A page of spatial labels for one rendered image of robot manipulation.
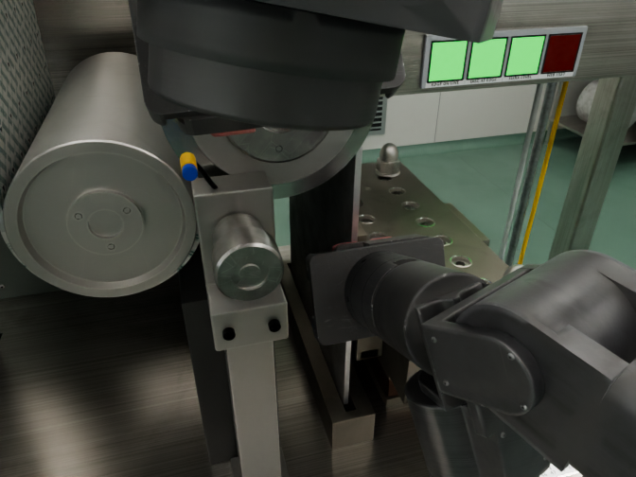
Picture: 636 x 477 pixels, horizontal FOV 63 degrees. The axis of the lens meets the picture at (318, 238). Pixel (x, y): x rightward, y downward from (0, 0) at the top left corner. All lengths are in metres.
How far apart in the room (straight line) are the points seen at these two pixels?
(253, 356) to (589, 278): 0.24
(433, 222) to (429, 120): 2.92
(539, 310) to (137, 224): 0.26
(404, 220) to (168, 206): 0.35
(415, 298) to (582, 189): 1.03
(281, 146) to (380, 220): 0.33
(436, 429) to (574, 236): 1.05
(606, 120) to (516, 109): 2.69
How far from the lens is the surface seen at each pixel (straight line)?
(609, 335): 0.24
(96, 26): 0.67
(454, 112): 3.63
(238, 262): 0.29
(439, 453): 0.32
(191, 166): 0.29
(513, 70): 0.82
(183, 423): 0.59
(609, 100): 1.21
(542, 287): 0.23
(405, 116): 3.48
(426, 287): 0.27
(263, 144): 0.34
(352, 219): 0.41
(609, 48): 0.92
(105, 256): 0.39
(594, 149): 1.24
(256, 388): 0.42
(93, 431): 0.61
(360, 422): 0.54
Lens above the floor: 1.35
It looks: 32 degrees down
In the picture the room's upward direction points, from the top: straight up
